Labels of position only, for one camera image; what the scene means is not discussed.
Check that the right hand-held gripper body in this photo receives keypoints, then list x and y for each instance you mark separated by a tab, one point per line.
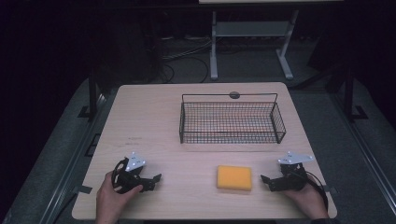
292	177

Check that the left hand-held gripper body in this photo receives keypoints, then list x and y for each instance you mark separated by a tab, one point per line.
134	162

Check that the person's right hand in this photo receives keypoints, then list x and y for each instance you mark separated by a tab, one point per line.
306	200

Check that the person's left hand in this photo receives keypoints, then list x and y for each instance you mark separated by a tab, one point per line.
109	202

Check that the yellow sponge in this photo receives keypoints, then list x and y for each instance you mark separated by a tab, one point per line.
234	177

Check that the dark round table grommet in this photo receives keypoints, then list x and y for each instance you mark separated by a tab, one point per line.
234	95

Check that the grey table bracket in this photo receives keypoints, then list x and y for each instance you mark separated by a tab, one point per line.
82	189
330	189

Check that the metal floor rail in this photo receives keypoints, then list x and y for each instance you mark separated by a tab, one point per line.
73	158
367	146

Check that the black stand post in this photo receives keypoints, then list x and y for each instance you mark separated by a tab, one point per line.
92	93
349	93

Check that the white metal desk frame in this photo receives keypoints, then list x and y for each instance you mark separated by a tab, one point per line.
250	28

